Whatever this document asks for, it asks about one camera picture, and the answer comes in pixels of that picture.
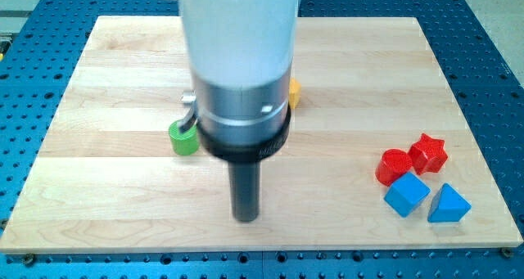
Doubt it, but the wooden board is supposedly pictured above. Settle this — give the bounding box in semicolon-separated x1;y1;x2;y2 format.
1;16;522;254

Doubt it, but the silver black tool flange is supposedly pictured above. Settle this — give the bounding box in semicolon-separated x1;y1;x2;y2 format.
180;70;291;163

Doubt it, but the red cylinder block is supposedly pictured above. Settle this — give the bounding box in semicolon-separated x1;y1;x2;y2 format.
375;149;413;187

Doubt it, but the red star block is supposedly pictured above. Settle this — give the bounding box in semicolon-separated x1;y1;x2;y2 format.
408;133;448;175

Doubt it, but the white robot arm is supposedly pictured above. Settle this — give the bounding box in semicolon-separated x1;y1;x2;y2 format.
175;0;300;222

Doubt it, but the green cylinder block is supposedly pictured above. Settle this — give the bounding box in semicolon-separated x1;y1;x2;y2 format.
168;121;200;156

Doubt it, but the blue cube block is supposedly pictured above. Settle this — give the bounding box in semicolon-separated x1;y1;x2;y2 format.
384;173;431;218

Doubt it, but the yellow block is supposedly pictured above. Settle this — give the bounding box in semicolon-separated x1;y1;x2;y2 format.
289;78;301;110

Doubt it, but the blue triangle block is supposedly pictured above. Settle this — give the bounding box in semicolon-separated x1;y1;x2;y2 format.
427;183;472;223

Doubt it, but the blue perforated table plate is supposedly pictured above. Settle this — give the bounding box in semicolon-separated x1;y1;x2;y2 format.
1;0;523;278

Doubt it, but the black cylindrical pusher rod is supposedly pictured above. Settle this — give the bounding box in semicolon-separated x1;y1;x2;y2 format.
228;162;260;223

